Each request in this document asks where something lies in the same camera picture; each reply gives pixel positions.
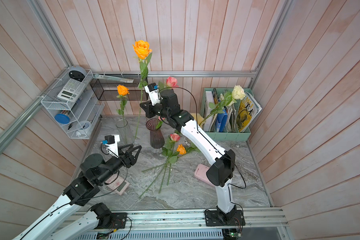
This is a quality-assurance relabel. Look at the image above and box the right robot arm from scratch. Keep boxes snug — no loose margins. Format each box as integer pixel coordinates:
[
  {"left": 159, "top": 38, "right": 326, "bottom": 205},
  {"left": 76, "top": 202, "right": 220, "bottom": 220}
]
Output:
[{"left": 140, "top": 84, "right": 245, "bottom": 227}]

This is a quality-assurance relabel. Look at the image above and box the white wire mesh shelf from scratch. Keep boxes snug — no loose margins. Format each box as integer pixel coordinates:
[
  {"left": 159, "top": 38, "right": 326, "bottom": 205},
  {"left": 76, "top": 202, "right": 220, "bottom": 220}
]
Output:
[{"left": 41, "top": 68, "right": 104, "bottom": 140}]

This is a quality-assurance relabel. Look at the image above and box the pink calculator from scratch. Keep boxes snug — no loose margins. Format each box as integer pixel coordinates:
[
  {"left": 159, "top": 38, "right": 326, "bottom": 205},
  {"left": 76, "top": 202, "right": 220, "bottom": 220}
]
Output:
[{"left": 105, "top": 174, "right": 130, "bottom": 196}]

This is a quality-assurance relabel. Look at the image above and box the yellow magazine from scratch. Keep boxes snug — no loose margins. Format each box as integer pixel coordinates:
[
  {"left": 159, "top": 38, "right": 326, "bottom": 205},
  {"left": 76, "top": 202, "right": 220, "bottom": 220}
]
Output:
[{"left": 236, "top": 92, "right": 262, "bottom": 133}]

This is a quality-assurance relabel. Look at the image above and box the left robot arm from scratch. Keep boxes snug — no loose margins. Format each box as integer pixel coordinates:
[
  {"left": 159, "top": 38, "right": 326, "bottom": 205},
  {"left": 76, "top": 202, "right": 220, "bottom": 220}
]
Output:
[{"left": 15, "top": 144, "right": 142, "bottom": 240}]

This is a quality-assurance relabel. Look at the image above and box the orange rose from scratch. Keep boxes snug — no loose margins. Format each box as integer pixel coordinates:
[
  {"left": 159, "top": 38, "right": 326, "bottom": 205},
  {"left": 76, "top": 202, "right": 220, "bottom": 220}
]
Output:
[
  {"left": 132, "top": 40, "right": 153, "bottom": 140},
  {"left": 115, "top": 84, "right": 130, "bottom": 142},
  {"left": 139, "top": 141, "right": 198, "bottom": 199}
]

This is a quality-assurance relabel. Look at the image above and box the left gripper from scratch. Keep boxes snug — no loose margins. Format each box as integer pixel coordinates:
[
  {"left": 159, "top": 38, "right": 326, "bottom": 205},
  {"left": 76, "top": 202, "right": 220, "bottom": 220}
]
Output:
[{"left": 95, "top": 143, "right": 142, "bottom": 185}]

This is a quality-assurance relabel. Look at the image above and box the white strip on basket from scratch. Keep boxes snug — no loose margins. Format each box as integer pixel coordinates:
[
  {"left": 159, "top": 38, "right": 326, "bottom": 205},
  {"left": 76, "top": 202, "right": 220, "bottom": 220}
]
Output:
[{"left": 94, "top": 74, "right": 134, "bottom": 84}]

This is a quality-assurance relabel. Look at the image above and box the clear glass cylinder vase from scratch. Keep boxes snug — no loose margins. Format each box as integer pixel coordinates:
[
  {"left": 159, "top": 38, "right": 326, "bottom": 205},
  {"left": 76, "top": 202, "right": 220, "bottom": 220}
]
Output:
[{"left": 116, "top": 119, "right": 135, "bottom": 145}]

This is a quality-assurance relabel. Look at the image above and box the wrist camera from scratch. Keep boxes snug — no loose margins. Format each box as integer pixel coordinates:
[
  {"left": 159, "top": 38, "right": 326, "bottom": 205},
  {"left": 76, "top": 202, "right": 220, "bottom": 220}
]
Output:
[
  {"left": 102, "top": 135, "right": 120, "bottom": 157},
  {"left": 145, "top": 83, "right": 161, "bottom": 106}
]

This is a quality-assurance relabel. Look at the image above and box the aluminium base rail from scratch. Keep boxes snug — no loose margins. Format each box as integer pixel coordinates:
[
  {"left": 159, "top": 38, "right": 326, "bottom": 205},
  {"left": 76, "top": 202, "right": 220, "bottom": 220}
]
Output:
[{"left": 48, "top": 208, "right": 293, "bottom": 240}]

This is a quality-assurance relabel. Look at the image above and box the blue folder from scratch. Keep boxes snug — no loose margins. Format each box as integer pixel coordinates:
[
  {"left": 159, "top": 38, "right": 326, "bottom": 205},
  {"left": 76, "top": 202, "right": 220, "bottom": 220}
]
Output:
[{"left": 215, "top": 108, "right": 228, "bottom": 133}]

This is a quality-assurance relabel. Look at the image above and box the white book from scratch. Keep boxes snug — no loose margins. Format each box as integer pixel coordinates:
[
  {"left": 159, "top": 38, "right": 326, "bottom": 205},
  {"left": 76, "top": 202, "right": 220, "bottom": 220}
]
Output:
[{"left": 203, "top": 91, "right": 217, "bottom": 132}]

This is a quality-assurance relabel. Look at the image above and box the purple ribbed glass vase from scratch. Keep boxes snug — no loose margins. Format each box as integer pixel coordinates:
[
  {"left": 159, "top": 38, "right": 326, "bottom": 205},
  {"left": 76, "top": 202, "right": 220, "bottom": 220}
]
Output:
[{"left": 146, "top": 119, "right": 165, "bottom": 149}]

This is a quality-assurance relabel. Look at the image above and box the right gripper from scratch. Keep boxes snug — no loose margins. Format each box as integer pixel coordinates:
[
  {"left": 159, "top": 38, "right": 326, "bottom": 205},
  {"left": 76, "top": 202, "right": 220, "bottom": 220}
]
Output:
[{"left": 139, "top": 101, "right": 173, "bottom": 122}]

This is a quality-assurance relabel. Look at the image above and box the white calculator on shelf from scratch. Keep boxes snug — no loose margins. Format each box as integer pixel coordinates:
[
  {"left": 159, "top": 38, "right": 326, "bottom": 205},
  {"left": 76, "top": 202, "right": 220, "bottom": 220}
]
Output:
[{"left": 57, "top": 79, "right": 85, "bottom": 103}]

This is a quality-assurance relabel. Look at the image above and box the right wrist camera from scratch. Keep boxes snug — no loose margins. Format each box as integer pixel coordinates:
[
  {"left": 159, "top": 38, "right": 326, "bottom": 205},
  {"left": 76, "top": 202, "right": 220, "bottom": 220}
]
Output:
[{"left": 145, "top": 83, "right": 161, "bottom": 106}]

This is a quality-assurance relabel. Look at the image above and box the yellow ruffled vase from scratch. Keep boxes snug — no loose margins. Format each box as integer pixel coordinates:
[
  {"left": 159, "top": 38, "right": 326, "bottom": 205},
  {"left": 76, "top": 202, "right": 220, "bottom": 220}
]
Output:
[{"left": 191, "top": 113, "right": 205, "bottom": 127}]

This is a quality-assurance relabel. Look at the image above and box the black wire basket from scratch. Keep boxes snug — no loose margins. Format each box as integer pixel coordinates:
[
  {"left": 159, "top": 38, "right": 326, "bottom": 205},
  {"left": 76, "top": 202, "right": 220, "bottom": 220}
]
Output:
[{"left": 90, "top": 74, "right": 141, "bottom": 101}]

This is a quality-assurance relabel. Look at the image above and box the pink rose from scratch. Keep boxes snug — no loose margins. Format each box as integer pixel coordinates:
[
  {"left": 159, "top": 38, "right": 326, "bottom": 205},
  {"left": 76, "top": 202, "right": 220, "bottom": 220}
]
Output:
[
  {"left": 159, "top": 133, "right": 181, "bottom": 193},
  {"left": 159, "top": 77, "right": 179, "bottom": 90}
]

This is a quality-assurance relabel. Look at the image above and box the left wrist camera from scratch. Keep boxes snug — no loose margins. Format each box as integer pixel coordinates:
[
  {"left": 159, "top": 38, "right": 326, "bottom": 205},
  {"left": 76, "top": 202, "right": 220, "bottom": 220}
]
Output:
[{"left": 102, "top": 135, "right": 120, "bottom": 157}]

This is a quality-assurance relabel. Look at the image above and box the pink case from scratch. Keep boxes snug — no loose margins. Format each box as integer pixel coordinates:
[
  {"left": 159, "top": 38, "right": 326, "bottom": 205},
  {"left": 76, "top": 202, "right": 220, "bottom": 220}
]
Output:
[{"left": 194, "top": 164, "right": 214, "bottom": 187}]

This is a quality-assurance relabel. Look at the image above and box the green file organizer box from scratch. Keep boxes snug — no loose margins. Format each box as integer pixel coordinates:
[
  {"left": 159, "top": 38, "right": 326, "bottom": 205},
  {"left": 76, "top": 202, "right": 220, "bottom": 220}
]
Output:
[{"left": 198, "top": 88, "right": 251, "bottom": 142}]

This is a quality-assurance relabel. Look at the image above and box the round black white device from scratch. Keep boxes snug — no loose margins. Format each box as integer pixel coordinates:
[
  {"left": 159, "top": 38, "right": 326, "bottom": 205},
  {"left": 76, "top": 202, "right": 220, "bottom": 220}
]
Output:
[{"left": 69, "top": 66, "right": 87, "bottom": 82}]

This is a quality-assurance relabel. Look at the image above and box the blue lid jar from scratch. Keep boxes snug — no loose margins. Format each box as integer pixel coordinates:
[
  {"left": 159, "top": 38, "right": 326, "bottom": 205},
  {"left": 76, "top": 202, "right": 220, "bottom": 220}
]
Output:
[{"left": 54, "top": 110, "right": 71, "bottom": 125}]

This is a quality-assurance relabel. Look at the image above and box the pink tulip bud flower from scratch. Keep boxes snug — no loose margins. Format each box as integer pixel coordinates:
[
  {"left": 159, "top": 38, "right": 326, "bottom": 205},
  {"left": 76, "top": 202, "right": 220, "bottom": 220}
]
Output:
[{"left": 156, "top": 117, "right": 164, "bottom": 130}]

